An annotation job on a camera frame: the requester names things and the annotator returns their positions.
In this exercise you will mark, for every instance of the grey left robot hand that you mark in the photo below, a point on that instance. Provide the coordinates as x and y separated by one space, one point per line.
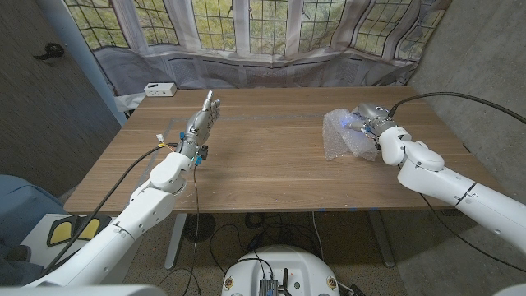
200 122

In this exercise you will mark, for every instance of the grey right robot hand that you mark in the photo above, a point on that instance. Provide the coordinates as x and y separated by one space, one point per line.
376 115

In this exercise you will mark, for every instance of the clear bubble wrap sheet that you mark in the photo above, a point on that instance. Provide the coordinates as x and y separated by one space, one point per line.
337 140

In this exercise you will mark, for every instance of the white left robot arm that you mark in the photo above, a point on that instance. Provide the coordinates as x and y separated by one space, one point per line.
139 211

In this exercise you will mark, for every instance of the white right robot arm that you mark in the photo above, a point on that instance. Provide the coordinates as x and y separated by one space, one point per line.
452 189

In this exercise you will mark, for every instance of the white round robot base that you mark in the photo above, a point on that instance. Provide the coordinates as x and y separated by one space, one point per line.
283 263

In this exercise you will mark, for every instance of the small white box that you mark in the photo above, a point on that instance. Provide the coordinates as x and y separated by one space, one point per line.
160 89

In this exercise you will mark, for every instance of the grey tape outline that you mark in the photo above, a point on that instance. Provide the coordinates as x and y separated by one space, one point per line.
267 118

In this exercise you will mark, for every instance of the round black floor fan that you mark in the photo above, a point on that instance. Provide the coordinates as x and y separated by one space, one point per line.
203 226

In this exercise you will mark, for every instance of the printed window backdrop cloth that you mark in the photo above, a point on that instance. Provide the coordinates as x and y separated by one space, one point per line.
267 41

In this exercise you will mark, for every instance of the white table leg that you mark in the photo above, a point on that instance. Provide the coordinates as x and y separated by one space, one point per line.
176 242
380 238

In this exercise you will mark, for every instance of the black yellow foot pedal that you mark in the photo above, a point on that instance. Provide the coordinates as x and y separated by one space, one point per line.
61 232

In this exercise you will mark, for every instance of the blue fabric seat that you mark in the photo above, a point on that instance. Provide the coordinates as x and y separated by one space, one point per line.
24 205

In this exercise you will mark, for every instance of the white pedal platform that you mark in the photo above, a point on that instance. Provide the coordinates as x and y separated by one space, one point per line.
35 246

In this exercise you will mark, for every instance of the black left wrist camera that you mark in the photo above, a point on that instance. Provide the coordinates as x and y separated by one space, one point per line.
202 152

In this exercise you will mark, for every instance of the pale blue door frame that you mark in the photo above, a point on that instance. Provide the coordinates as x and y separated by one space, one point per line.
82 61

